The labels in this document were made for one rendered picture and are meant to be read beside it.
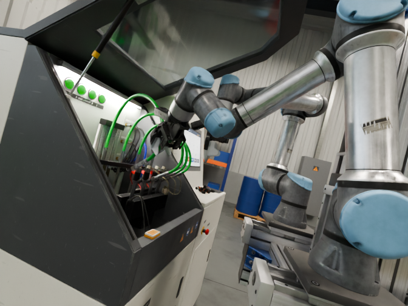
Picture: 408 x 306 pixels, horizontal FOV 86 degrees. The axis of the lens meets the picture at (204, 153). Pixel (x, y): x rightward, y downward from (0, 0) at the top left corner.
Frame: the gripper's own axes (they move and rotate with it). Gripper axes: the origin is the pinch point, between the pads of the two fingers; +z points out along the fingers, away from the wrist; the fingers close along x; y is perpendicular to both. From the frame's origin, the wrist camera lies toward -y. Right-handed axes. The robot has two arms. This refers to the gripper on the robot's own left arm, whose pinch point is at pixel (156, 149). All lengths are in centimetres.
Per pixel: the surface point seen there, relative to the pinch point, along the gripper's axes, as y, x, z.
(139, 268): 36.4, -12.9, 8.7
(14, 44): -43, -41, -4
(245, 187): -105, 376, 284
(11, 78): -33, -42, 3
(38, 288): 29, -35, 28
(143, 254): 33.6, -11.8, 6.1
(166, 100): -53, 29, 17
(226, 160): -205, 387, 307
